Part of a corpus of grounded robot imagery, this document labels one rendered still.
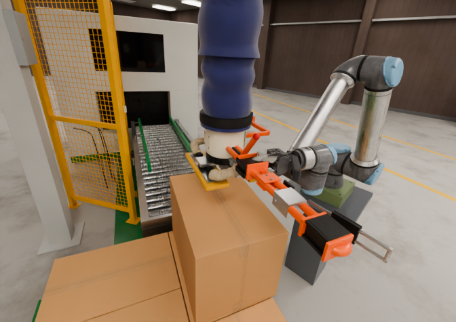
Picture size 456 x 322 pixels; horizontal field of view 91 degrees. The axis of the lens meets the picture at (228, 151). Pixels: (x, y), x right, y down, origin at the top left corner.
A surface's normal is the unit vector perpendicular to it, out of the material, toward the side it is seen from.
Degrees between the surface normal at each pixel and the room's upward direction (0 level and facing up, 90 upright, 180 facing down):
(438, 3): 90
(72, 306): 0
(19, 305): 0
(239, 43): 102
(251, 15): 84
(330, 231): 0
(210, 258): 90
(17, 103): 90
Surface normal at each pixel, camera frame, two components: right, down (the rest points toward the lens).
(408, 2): -0.69, 0.26
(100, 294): 0.05, -0.91
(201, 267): 0.37, 0.39
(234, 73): 0.14, 0.04
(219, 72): -0.26, 0.05
